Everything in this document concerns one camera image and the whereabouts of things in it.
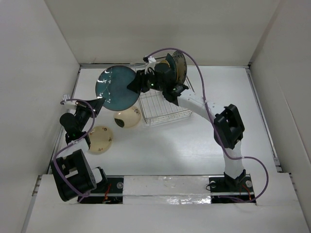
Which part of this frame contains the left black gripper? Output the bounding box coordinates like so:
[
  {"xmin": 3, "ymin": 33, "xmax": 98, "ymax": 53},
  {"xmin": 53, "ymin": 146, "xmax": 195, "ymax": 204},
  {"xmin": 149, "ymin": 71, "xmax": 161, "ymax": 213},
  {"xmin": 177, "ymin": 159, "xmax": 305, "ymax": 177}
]
[{"xmin": 73, "ymin": 97, "xmax": 104, "ymax": 131}]

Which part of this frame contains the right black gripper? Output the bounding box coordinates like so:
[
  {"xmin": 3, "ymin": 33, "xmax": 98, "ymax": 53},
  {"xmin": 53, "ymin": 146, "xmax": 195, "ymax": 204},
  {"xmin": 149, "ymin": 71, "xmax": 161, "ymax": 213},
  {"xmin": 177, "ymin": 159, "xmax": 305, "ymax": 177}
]
[{"xmin": 127, "ymin": 67, "xmax": 165, "ymax": 94}]

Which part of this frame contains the round teal glazed plate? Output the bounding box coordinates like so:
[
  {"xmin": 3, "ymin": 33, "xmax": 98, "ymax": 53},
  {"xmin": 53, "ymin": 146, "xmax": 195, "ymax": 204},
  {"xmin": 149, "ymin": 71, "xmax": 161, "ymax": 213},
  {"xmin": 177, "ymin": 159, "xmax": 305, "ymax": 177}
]
[{"xmin": 95, "ymin": 65, "xmax": 139, "ymax": 112}]

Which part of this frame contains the cream plate with black blotch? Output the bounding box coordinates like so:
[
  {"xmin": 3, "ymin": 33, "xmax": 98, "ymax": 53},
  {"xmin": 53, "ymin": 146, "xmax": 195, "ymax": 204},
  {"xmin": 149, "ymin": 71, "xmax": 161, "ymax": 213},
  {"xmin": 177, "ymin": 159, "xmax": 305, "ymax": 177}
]
[{"xmin": 114, "ymin": 106, "xmax": 141, "ymax": 128}]

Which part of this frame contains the blue floral white plate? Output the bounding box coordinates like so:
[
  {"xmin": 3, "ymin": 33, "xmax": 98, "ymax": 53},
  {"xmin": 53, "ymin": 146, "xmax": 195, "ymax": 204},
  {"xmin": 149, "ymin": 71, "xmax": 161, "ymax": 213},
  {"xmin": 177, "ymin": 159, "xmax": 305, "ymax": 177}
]
[{"xmin": 172, "ymin": 50, "xmax": 188, "ymax": 84}]

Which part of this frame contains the woven bamboo round plate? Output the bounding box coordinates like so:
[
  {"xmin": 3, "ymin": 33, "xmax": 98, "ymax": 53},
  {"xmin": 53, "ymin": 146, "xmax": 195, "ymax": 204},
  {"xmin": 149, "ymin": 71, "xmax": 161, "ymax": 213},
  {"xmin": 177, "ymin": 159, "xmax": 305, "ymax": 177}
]
[{"xmin": 160, "ymin": 60, "xmax": 170, "ymax": 68}]

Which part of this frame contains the dark green square plate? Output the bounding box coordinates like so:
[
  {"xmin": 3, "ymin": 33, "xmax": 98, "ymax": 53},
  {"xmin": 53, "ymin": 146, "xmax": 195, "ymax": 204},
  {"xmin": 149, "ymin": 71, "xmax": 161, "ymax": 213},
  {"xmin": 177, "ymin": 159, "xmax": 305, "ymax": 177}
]
[{"xmin": 165, "ymin": 53, "xmax": 178, "ymax": 82}]

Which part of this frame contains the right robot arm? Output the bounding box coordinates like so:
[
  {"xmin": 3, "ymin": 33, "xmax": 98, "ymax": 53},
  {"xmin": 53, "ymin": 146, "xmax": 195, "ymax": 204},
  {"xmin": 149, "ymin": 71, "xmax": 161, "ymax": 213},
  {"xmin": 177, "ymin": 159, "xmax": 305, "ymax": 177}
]
[{"xmin": 127, "ymin": 61, "xmax": 246, "ymax": 191}]

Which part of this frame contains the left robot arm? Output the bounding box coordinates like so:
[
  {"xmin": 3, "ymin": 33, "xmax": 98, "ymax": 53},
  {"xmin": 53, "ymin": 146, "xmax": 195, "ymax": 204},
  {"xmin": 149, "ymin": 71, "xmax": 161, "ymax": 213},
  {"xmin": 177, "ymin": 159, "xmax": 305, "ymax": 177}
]
[{"xmin": 50, "ymin": 99, "xmax": 108, "ymax": 201}]

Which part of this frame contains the cream plate with small flowers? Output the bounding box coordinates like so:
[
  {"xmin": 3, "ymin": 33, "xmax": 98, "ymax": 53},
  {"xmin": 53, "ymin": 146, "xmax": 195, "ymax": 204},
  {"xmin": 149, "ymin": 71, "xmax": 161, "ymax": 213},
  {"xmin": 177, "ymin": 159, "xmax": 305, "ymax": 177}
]
[{"xmin": 88, "ymin": 126, "xmax": 113, "ymax": 154}]

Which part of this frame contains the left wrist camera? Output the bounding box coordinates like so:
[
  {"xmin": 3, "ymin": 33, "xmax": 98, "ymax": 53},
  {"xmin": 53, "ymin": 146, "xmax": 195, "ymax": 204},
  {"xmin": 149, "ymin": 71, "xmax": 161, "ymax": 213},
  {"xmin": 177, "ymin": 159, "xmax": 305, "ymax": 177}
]
[{"xmin": 60, "ymin": 94, "xmax": 77, "ymax": 110}]

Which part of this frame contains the wire dish rack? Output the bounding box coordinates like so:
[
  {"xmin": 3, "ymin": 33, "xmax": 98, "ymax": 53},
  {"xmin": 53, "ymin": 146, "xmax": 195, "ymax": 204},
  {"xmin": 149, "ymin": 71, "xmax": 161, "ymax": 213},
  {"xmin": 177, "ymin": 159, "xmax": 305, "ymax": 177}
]
[{"xmin": 138, "ymin": 89, "xmax": 192, "ymax": 126}]

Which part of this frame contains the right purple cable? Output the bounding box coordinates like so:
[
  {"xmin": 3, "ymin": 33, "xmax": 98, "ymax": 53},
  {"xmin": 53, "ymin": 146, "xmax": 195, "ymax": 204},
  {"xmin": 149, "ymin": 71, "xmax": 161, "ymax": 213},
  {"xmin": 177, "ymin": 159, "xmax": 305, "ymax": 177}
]
[{"xmin": 145, "ymin": 47, "xmax": 270, "ymax": 203}]

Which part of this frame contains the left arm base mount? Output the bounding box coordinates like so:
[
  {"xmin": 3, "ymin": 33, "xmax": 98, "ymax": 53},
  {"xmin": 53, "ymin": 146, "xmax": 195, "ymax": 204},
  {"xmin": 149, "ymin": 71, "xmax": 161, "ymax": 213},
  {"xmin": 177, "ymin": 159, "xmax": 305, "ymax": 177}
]
[{"xmin": 92, "ymin": 176, "xmax": 124, "ymax": 204}]

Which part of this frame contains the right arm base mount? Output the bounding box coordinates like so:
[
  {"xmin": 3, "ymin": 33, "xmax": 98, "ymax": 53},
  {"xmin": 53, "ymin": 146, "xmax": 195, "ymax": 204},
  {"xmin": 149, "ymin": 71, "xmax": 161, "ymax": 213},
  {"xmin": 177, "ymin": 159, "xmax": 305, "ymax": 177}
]
[{"xmin": 206, "ymin": 175, "xmax": 255, "ymax": 204}]

